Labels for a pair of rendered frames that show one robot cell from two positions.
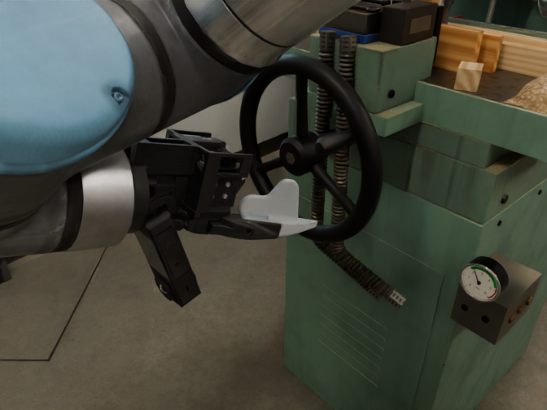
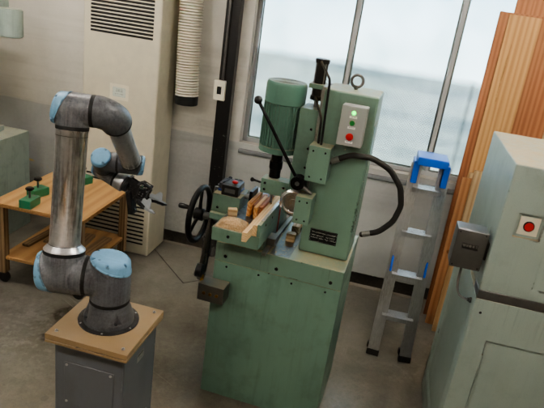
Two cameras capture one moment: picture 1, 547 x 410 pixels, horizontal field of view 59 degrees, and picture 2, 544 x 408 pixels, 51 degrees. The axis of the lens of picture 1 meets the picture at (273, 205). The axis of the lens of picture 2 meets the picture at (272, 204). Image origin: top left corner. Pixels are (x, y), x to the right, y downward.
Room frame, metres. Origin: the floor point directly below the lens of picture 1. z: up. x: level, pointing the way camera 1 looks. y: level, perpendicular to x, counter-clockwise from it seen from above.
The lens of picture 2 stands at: (-0.52, -2.29, 1.86)
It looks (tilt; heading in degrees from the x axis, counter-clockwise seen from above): 21 degrees down; 55
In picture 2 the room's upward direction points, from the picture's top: 8 degrees clockwise
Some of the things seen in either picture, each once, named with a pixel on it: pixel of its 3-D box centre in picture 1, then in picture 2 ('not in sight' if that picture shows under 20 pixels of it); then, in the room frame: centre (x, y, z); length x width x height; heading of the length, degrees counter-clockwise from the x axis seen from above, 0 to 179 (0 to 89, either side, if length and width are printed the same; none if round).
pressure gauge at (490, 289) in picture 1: (483, 282); (200, 272); (0.55, -0.31, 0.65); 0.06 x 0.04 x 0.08; 41
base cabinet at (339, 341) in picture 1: (425, 263); (278, 320); (0.96, -0.39, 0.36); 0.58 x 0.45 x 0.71; 131
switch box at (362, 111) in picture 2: not in sight; (352, 125); (0.99, -0.63, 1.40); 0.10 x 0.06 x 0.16; 131
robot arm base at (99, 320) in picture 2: not in sight; (109, 308); (0.10, -0.43, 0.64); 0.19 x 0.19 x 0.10
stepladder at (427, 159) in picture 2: not in sight; (409, 258); (1.78, -0.41, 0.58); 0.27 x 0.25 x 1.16; 46
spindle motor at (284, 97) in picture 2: not in sight; (282, 116); (0.88, -0.30, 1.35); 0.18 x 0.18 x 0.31
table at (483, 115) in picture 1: (399, 81); (246, 213); (0.81, -0.22, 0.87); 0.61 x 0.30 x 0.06; 41
